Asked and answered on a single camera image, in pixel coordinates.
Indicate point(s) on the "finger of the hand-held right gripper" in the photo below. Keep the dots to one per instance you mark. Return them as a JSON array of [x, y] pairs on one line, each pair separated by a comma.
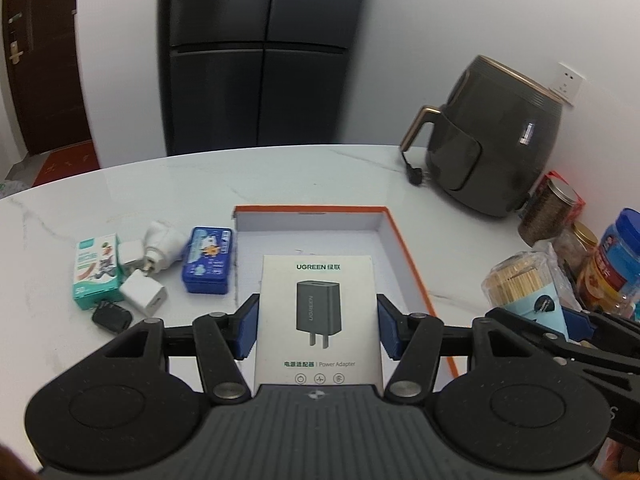
[[530, 332], [582, 327]]

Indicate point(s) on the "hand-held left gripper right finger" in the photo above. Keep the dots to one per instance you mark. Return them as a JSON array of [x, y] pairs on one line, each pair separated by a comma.
[[388, 331]]

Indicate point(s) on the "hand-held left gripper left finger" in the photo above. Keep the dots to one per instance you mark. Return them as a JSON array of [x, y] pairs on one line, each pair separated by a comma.
[[247, 331]]

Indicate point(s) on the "white power adapter box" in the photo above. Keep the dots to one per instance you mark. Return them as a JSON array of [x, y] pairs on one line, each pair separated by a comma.
[[315, 320]]

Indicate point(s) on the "blue dental floss box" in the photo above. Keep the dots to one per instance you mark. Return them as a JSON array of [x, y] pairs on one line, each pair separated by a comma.
[[209, 260]]

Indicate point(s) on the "white cube charger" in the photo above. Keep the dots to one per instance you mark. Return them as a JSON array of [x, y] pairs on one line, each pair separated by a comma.
[[142, 298]]

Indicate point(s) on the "orange-edged cardboard box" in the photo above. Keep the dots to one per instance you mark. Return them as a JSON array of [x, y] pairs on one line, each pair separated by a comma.
[[310, 234]]

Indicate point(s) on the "black charger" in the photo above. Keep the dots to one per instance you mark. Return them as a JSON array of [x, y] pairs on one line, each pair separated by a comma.
[[111, 317]]

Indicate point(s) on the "teal and white carton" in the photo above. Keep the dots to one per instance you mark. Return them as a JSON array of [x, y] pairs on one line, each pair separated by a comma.
[[96, 272]]

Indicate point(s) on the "clear toothpick container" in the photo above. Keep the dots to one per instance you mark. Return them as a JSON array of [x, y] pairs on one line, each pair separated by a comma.
[[520, 285]]

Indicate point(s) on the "blue-lidded jar yellow label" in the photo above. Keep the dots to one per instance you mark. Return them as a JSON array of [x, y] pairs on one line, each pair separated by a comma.
[[612, 265]]

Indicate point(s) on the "glass jar gold lid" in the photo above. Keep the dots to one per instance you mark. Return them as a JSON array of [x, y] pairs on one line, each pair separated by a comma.
[[580, 245]]

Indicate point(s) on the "brown-filled jar metal lid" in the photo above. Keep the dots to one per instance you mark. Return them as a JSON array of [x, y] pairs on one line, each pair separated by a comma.
[[545, 212]]

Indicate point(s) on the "small white pronged charger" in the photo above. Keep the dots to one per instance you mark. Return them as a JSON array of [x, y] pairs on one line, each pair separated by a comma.
[[131, 255]]

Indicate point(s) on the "dark grey air fryer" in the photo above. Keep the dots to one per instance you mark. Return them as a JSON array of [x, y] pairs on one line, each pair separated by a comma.
[[500, 145]]

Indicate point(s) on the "red door mat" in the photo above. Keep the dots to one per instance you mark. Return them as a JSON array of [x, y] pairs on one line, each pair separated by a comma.
[[65, 162]]

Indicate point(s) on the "black refrigerator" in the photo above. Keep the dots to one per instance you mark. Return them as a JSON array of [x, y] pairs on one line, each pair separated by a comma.
[[250, 60]]

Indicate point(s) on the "dark brown door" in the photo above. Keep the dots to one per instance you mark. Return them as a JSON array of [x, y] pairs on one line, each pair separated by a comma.
[[45, 60]]

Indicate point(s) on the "white wall socket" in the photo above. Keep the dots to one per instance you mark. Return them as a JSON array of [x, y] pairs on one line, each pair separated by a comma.
[[567, 82]]

